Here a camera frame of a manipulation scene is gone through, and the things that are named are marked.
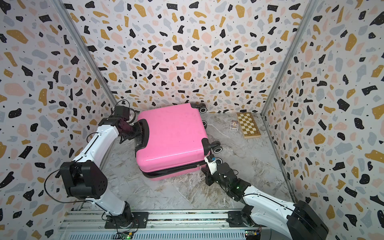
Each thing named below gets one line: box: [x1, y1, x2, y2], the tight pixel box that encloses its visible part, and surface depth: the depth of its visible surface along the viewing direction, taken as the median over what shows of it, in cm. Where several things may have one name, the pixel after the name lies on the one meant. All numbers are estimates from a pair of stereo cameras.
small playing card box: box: [230, 119, 239, 130], surface depth 115 cm
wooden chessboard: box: [236, 111, 262, 139], surface depth 115 cm
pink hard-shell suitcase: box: [134, 103, 222, 182], surface depth 81 cm
